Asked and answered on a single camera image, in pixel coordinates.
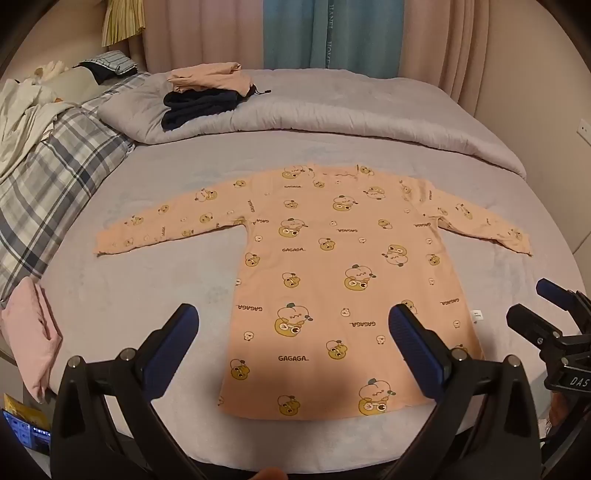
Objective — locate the plaid bedding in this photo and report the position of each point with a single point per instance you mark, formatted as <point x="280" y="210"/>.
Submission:
<point x="55" y="184"/>

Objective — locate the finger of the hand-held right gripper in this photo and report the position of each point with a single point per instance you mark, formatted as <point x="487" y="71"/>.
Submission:
<point x="531" y="325"/>
<point x="549" y="290"/>

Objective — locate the person's left hand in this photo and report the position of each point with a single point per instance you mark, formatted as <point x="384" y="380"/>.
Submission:
<point x="270" y="474"/>

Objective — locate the white plush toy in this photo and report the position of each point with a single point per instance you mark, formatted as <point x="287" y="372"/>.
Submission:
<point x="53" y="68"/>

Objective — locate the beige pillow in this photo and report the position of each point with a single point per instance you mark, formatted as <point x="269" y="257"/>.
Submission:
<point x="69" y="85"/>

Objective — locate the folded peach garment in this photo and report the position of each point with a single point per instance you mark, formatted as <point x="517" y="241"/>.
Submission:
<point x="207" y="76"/>

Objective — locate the white wall socket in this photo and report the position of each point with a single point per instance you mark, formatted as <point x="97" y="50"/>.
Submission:
<point x="585" y="133"/>

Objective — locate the blue and yellow packet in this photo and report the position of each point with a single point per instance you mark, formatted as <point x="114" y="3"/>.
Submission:
<point x="25" y="431"/>

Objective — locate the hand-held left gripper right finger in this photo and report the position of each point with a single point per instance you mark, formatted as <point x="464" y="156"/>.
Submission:
<point x="411" y="350"/>

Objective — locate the yellow pleated fabric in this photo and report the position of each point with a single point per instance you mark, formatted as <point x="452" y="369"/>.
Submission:
<point x="122" y="21"/>

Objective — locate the folded navy garment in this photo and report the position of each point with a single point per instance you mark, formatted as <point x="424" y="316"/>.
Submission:
<point x="198" y="108"/>

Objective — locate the pink curtain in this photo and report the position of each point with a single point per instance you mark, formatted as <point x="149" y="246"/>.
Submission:
<point x="194" y="32"/>
<point x="443" y="46"/>

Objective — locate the blue curtain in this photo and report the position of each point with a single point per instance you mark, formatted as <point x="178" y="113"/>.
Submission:
<point x="332" y="32"/>

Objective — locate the striped folded cloth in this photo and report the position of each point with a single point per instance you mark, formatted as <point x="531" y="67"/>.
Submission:
<point x="113" y="60"/>

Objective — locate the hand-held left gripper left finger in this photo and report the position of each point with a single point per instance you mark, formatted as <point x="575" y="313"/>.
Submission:
<point x="171" y="346"/>

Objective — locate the white crumpled cloth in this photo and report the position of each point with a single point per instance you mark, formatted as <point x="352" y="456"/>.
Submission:
<point x="23" y="110"/>

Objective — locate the peach cartoon print shirt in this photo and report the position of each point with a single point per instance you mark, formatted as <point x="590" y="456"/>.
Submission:
<point x="323" y="277"/>

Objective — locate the grey quilt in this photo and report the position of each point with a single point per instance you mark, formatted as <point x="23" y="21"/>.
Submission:
<point x="346" y="106"/>

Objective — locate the pink folded cloth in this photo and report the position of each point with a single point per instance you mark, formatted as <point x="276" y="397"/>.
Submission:
<point x="27" y="337"/>

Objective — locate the black folded cloth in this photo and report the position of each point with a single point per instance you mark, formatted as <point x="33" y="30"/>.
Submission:
<point x="104" y="73"/>

